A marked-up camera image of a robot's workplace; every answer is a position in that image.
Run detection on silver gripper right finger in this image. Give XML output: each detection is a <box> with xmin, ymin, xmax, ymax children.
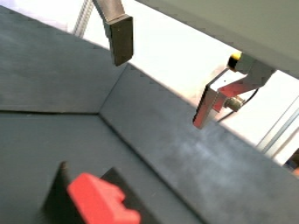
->
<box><xmin>193</xmin><ymin>52</ymin><xmax>277</xmax><ymax>129</ymax></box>

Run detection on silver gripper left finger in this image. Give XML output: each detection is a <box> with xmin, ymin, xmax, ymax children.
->
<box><xmin>93</xmin><ymin>0</ymin><xmax>134</xmax><ymax>67</ymax></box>

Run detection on red square-circle two-leg object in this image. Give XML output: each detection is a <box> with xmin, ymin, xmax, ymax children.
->
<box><xmin>67</xmin><ymin>173</ymin><xmax>142</xmax><ymax>224</ymax></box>

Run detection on black curved regrasp stand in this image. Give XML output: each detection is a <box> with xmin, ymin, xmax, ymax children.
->
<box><xmin>42</xmin><ymin>161</ymin><xmax>163</xmax><ymax>224</ymax></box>

